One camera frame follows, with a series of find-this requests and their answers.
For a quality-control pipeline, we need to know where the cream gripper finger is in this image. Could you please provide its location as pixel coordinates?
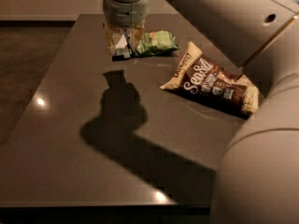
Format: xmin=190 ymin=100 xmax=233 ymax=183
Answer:
xmin=104 ymin=21 xmax=125 ymax=55
xmin=129 ymin=20 xmax=145 ymax=51

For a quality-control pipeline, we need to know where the blue rxbar blueberry bar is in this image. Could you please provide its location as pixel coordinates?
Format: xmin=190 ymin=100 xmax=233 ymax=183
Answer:
xmin=112 ymin=35 xmax=132 ymax=61

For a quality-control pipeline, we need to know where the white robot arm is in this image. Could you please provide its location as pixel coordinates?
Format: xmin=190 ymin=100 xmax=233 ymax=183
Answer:
xmin=103 ymin=0 xmax=299 ymax=224

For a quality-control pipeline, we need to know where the green jalapeno chip bag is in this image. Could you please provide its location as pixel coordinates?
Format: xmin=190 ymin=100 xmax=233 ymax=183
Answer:
xmin=134 ymin=30 xmax=178 ymax=57

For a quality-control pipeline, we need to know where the brown sea salt chip bag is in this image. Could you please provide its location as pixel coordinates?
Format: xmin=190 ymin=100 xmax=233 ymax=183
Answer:
xmin=161 ymin=42 xmax=259 ymax=116

